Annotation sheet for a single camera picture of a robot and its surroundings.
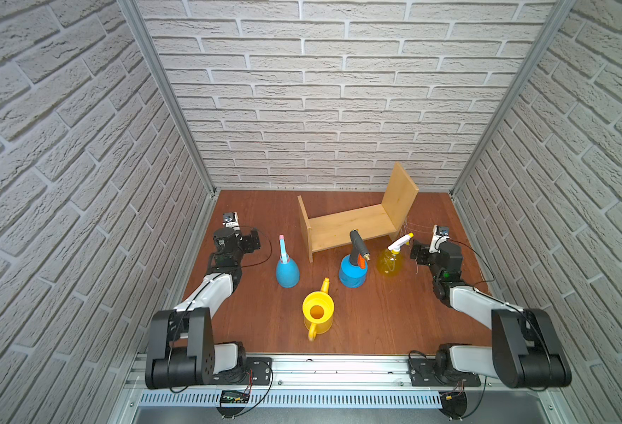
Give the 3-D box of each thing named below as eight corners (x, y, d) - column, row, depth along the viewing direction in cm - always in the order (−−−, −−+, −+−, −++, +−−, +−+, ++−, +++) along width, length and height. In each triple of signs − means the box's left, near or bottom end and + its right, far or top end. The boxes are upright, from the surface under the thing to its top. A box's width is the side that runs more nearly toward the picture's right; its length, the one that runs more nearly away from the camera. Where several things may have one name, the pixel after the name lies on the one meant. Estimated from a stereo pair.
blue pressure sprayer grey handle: (346, 295, 90) (353, 262, 72) (334, 270, 96) (338, 234, 78) (362, 288, 92) (373, 255, 74) (349, 264, 98) (356, 228, 80)
